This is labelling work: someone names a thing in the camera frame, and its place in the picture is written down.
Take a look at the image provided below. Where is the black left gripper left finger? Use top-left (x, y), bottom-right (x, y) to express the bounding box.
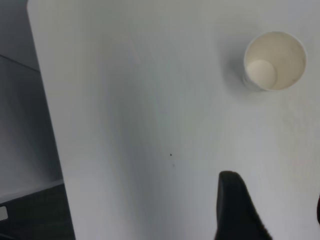
top-left (215, 170), bottom-right (274, 240)

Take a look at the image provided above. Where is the white paper coffee cup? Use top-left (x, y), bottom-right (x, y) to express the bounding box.
top-left (243, 30), bottom-right (308, 92)

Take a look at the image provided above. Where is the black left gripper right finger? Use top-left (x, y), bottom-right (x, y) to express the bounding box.
top-left (315, 194), bottom-right (320, 225)

